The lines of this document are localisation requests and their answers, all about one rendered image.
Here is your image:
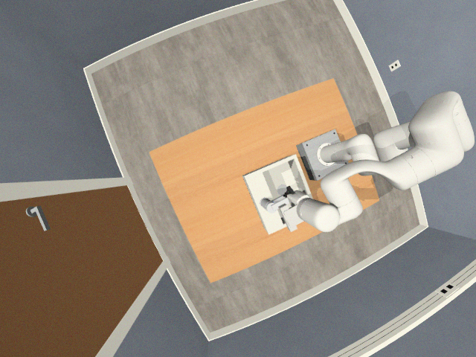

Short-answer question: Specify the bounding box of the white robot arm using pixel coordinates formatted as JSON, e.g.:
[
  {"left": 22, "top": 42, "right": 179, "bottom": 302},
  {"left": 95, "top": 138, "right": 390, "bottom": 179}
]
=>
[{"left": 279, "top": 91, "right": 475, "bottom": 232}]

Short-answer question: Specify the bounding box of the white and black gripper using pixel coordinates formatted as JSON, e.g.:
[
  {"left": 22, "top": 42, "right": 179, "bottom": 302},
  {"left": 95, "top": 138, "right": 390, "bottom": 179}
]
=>
[{"left": 283, "top": 186, "right": 309, "bottom": 207}]

